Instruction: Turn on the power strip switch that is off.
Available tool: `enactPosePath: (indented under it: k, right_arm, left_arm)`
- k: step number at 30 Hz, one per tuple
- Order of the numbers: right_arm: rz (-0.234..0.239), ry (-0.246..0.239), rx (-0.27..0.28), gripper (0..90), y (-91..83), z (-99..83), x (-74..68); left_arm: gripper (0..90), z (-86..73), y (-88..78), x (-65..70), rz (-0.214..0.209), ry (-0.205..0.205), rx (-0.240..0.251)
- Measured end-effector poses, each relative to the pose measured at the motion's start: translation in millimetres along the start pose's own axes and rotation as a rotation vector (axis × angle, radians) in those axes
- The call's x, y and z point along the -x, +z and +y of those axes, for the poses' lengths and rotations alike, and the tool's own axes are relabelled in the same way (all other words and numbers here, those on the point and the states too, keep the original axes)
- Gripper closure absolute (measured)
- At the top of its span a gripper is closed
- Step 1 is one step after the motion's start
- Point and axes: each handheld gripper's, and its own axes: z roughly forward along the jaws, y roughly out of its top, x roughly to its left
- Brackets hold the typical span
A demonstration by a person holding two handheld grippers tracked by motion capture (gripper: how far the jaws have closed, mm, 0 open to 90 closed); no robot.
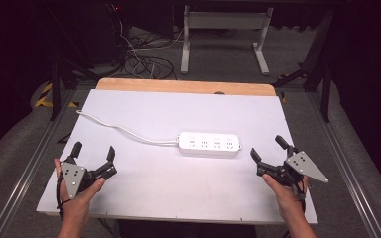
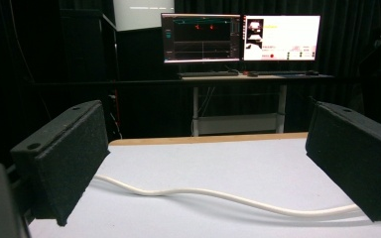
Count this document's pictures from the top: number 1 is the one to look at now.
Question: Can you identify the yellow black hazard tape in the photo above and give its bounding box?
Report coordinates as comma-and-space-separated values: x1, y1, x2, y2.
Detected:
34, 82, 80, 109

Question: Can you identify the tangle of black floor cables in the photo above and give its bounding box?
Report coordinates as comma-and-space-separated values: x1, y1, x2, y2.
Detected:
110, 3, 192, 81

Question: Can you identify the wooden table top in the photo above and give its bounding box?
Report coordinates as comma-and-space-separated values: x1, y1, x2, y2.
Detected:
95, 77, 277, 97

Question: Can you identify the black metal stand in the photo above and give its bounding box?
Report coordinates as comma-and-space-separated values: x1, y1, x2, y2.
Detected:
271, 9, 335, 123
48, 6, 103, 121

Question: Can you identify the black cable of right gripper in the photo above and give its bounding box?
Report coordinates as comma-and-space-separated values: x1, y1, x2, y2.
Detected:
292, 179, 312, 214

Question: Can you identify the white metal table frame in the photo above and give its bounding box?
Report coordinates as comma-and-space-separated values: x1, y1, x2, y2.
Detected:
180, 4, 275, 76

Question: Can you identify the white table board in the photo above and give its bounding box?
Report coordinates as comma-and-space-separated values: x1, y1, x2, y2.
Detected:
35, 88, 319, 226

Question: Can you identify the white power strip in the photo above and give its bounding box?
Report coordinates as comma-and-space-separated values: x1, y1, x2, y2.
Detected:
176, 131, 242, 159

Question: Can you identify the white power strip cable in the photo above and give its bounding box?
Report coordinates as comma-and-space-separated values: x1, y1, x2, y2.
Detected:
75, 109, 181, 147

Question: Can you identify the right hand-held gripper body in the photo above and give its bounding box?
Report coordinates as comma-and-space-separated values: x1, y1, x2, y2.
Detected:
256, 145, 329, 187

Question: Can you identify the person's left hand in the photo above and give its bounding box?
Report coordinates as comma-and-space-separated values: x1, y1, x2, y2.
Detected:
54, 158, 107, 226

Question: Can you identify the person's right hand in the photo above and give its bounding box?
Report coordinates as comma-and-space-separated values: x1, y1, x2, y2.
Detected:
261, 173, 310, 222

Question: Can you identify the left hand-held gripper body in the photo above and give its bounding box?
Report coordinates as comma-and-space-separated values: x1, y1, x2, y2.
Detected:
60, 158, 118, 200

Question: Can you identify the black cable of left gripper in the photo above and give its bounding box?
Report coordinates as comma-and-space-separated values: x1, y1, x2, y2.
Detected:
56, 174, 71, 220

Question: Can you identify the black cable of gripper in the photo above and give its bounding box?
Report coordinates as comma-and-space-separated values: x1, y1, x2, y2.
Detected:
292, 179, 312, 214
56, 174, 71, 220

